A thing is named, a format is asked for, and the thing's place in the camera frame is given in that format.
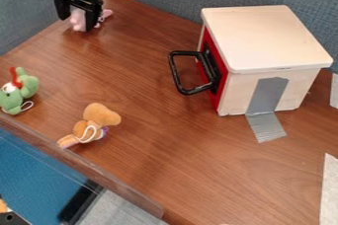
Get orange plush bunny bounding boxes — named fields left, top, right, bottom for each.
left=55, top=102, right=124, bottom=150

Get green plush toy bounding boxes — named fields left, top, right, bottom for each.
left=0, top=66, right=42, bottom=116

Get pink plush bunny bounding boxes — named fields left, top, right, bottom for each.
left=68, top=6, right=116, bottom=34

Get grey tape strip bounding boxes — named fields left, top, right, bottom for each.
left=244, top=76, right=291, bottom=144

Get cabinet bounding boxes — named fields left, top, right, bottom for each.
left=195, top=4, right=336, bottom=117

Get drawer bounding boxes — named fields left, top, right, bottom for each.
left=166, top=26, right=231, bottom=112

